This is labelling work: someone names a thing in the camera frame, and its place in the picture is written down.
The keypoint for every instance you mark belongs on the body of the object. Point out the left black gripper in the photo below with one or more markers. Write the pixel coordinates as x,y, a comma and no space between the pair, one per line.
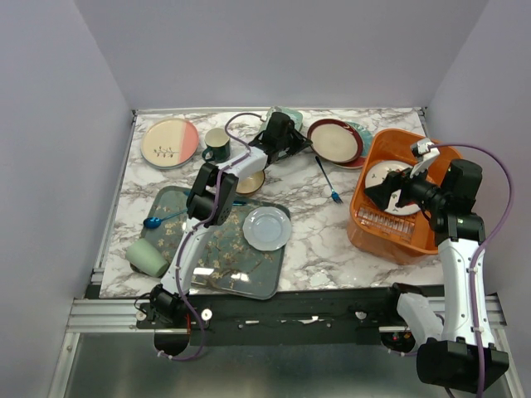
299,141

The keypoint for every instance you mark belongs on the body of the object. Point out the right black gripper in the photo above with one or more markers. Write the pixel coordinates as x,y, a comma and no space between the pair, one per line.
382,193

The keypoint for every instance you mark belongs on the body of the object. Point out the white strawberry pattern plate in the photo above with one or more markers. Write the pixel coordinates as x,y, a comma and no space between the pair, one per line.
377,174

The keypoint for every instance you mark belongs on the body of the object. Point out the red rimmed cream plate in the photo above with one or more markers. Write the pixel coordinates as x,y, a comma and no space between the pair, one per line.
335,141

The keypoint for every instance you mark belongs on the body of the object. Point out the red plate teal flower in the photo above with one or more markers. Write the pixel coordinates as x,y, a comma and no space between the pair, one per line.
367,139

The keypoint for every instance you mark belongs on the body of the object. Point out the pink and cream plate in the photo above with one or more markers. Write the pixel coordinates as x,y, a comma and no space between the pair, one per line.
169,143

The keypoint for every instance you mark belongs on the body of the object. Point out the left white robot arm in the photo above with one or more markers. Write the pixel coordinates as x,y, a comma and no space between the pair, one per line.
209,205

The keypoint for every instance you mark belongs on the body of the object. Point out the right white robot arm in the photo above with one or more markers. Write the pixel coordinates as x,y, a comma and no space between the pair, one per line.
456,351

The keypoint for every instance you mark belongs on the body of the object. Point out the orange plastic bin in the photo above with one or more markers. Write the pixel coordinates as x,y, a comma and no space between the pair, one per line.
402,236

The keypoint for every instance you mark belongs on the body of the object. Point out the upper mint rectangular dish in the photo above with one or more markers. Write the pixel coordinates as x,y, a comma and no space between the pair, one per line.
294,114

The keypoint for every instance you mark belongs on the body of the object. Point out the blue plastic fork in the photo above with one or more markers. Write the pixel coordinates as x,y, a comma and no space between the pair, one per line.
334,195

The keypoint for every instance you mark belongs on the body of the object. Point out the brown cream bowl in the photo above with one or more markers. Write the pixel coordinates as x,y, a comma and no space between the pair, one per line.
250,185

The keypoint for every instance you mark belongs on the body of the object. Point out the dark green mug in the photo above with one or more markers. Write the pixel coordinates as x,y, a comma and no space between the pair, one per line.
217,146

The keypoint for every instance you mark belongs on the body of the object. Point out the light blue scalloped plate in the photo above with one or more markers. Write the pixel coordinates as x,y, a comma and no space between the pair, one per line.
267,228

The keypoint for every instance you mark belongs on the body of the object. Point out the floral blossom tray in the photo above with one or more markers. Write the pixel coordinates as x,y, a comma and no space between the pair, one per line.
228,264

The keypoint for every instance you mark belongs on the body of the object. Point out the blue metallic spoon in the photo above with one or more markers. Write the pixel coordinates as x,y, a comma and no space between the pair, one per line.
154,222

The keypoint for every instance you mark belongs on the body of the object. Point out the pale green cup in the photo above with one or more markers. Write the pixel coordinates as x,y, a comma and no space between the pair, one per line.
146,258

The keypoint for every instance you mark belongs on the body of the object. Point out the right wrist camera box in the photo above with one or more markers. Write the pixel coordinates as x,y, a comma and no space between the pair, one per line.
425,153

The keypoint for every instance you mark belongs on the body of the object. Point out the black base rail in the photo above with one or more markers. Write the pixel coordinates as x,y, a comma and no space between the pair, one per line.
358,316

